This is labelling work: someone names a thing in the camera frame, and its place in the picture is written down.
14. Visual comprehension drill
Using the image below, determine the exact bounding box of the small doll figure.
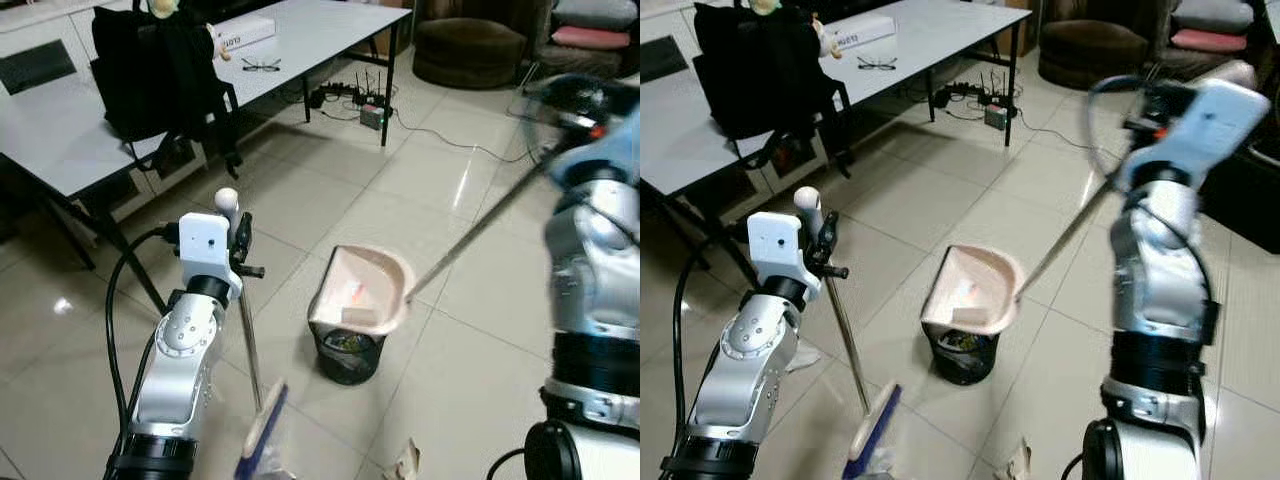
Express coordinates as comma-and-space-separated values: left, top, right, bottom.
752, 0, 843, 61
148, 0, 233, 63

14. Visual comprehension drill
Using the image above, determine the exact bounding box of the pink cushion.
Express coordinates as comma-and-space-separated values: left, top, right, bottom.
549, 26, 633, 51
1170, 28, 1251, 55

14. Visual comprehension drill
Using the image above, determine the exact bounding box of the beige long-handled dustpan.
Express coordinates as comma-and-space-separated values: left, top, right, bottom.
919, 170, 1126, 337
307, 150, 566, 337

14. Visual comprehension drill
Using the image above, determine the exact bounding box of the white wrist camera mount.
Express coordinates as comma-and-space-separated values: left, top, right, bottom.
550, 100, 641, 189
747, 212, 823, 299
1115, 78, 1271, 193
178, 212, 244, 301

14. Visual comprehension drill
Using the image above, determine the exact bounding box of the black backpack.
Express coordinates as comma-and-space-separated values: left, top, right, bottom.
692, 2, 853, 179
90, 4, 243, 179

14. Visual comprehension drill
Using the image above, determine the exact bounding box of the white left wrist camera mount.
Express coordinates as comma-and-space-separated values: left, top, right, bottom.
747, 212, 823, 299
178, 212, 244, 301

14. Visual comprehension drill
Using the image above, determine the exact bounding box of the black mesh trash bin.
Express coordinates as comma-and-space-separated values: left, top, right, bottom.
924, 322, 1002, 387
314, 322, 388, 387

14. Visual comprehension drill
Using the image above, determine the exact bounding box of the white table with black legs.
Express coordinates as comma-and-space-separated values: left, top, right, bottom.
640, 0, 1033, 301
0, 0, 414, 316

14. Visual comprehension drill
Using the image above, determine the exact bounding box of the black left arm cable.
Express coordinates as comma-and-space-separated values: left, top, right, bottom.
670, 232, 753, 466
104, 226, 183, 466

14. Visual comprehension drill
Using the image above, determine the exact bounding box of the black floor cable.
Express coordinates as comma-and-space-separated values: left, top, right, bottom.
392, 108, 546, 167
1015, 105, 1101, 153

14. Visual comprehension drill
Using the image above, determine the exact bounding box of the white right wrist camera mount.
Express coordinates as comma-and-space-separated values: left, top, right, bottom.
550, 100, 641, 189
1115, 78, 1271, 193

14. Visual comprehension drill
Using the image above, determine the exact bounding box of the brown round ottoman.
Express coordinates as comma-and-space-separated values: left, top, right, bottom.
1037, 19, 1153, 90
411, 17, 529, 90

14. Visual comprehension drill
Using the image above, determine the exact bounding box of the dark armchair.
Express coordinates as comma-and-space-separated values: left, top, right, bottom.
1152, 0, 1280, 85
530, 0, 641, 83

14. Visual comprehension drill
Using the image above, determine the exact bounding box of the white cardboard box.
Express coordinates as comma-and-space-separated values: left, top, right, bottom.
208, 14, 278, 53
824, 14, 898, 53

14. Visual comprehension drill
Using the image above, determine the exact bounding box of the black router with antennas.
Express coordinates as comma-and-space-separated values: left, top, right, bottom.
310, 68, 397, 133
928, 68, 1019, 133

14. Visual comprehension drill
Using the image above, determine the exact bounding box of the white cabinet with black panel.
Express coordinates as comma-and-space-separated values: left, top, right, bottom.
640, 4, 703, 101
0, 0, 131, 103

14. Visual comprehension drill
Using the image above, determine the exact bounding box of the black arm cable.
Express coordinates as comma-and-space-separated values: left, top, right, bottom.
670, 232, 753, 466
104, 226, 183, 466
1084, 72, 1161, 161
518, 72, 626, 166

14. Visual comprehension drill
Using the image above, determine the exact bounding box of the grey cushion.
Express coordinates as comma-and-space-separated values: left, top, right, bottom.
1172, 0, 1258, 34
552, 0, 639, 30

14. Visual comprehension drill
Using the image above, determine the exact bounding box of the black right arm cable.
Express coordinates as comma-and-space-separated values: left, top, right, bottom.
1084, 72, 1161, 161
518, 72, 626, 166

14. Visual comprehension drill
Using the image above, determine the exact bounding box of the crumpled paper scrap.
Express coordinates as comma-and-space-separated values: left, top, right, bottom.
1003, 438, 1033, 480
393, 438, 423, 480

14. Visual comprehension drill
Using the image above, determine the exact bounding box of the black sofa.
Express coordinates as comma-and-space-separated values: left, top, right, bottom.
1198, 125, 1280, 256

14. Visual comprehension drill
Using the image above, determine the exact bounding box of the broom with blue bristles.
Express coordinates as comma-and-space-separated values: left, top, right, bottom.
215, 188, 292, 480
794, 188, 903, 480

